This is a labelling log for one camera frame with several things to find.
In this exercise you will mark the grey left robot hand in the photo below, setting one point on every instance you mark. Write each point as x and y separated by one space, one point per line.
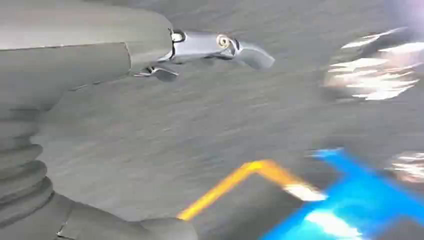
66 43

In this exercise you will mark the yellow floor tape square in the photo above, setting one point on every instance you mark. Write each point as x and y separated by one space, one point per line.
228 182

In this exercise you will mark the black stool chrome base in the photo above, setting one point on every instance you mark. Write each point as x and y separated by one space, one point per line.
374 76
410 167

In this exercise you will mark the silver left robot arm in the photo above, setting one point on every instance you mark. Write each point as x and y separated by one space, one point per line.
20 165

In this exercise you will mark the blue metal rack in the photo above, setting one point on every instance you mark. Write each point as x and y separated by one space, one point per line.
357 192

